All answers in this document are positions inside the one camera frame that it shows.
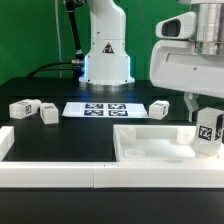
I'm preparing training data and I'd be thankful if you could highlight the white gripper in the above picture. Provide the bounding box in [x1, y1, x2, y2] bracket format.
[150, 40, 224, 122]

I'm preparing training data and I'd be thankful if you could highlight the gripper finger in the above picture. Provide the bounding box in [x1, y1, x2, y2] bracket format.
[215, 114, 223, 140]

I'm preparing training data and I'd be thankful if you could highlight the white square table top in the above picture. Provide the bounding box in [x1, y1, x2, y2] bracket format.
[112, 124, 224, 163]

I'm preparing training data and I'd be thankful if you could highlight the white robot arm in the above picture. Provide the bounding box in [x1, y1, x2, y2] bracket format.
[79, 0, 224, 112]

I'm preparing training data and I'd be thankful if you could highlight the white U-shaped obstacle fence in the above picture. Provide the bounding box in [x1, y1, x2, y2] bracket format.
[0, 126, 224, 188]

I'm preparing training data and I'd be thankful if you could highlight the white sheet with markers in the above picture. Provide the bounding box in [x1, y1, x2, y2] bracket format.
[63, 102, 148, 118]

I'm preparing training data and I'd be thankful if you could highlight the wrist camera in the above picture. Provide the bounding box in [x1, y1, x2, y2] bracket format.
[155, 12, 196, 40]

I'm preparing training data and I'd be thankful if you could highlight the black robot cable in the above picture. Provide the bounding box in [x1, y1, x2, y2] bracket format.
[25, 0, 86, 79]

